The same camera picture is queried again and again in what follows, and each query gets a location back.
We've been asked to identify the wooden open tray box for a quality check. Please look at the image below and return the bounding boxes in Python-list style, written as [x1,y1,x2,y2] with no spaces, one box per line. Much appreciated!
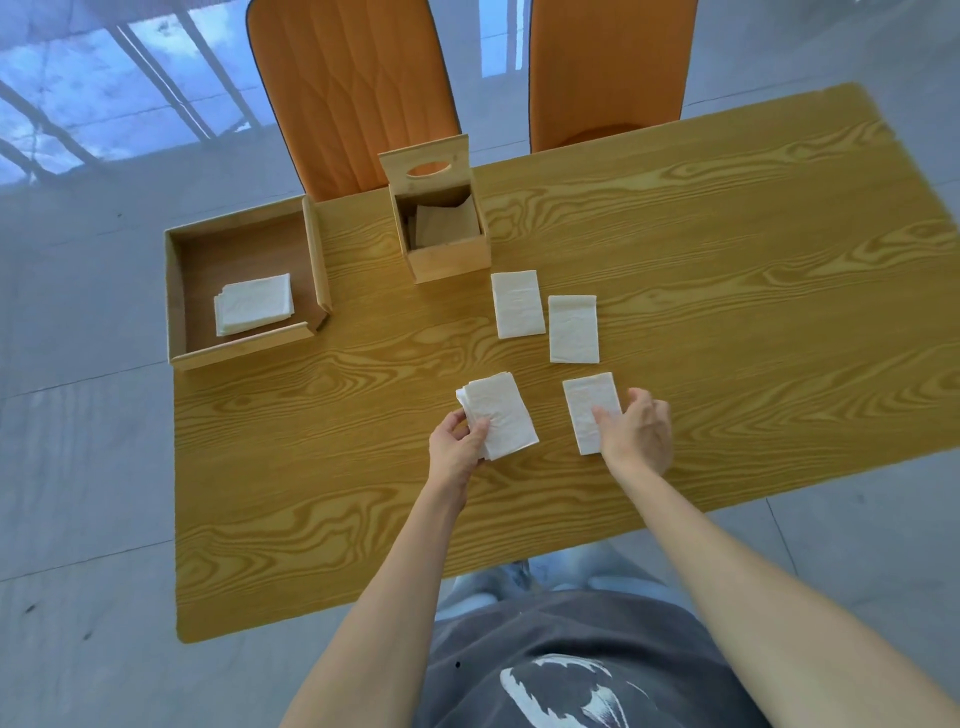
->
[163,193,334,372]

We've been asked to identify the orange smooth chair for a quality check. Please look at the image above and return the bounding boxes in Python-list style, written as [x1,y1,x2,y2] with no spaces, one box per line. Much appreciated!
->
[528,0,700,155]

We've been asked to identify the person's right forearm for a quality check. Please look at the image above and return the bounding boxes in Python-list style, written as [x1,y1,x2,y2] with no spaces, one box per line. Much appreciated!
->
[604,459,960,728]

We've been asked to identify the wooden tissue box with lid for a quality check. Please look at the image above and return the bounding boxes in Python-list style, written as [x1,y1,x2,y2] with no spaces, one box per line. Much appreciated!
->
[378,133,493,285]

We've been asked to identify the white paper napkin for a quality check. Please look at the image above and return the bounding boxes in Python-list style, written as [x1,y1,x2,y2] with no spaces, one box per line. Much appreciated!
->
[562,372,624,457]
[490,270,547,341]
[547,294,601,366]

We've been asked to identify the grey printed shirt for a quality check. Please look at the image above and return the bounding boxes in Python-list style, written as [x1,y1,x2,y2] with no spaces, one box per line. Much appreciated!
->
[411,588,775,728]

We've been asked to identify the light blue jeans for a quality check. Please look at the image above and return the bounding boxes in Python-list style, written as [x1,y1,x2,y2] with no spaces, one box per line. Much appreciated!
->
[433,541,702,624]

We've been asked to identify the person's left hand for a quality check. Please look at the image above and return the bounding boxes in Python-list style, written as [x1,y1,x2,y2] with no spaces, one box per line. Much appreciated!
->
[428,408,493,496]

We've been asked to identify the stack of white napkins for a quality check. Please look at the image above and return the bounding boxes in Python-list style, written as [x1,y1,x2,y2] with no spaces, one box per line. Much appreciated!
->
[213,273,296,338]
[455,371,541,462]

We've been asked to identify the orange quilted chair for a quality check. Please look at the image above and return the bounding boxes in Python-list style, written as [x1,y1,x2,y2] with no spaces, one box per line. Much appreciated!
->
[245,0,463,204]

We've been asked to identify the person's left forearm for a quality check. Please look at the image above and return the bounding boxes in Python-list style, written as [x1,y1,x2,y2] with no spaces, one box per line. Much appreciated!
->
[279,480,471,728]

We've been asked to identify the person's right hand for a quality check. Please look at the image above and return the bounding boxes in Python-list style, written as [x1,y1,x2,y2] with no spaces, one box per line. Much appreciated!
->
[591,387,675,478]

